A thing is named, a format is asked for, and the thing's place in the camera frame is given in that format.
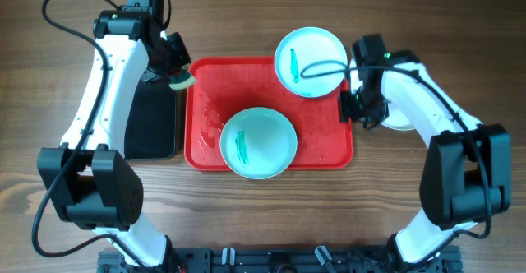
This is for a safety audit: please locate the green yellow sponge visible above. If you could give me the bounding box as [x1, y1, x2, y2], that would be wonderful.
[169, 67, 196, 91]

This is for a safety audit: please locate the white round plate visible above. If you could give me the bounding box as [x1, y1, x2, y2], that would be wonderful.
[381, 103, 415, 131]

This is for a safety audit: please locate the light blue plate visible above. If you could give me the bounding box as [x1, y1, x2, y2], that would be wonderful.
[274, 27, 348, 98]
[219, 107, 298, 180]

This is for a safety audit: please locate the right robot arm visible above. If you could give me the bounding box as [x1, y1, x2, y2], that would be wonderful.
[343, 47, 511, 272]

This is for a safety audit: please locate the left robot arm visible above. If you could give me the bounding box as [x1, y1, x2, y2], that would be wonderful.
[37, 7, 190, 272]

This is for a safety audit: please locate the red plastic tray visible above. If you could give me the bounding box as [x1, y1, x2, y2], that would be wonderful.
[184, 57, 353, 171]

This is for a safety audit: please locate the black rectangular tray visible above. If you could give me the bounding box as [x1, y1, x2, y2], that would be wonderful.
[124, 81, 178, 160]

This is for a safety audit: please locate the right black cable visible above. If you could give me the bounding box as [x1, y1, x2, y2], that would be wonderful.
[299, 60, 494, 241]

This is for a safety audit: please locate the black cable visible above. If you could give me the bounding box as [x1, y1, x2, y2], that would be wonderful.
[299, 60, 494, 241]
[31, 0, 172, 259]

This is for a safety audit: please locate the left black cable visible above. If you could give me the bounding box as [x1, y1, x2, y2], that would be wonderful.
[31, 0, 172, 259]

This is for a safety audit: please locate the black aluminium base frame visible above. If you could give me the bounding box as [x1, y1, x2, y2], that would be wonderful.
[96, 246, 464, 273]

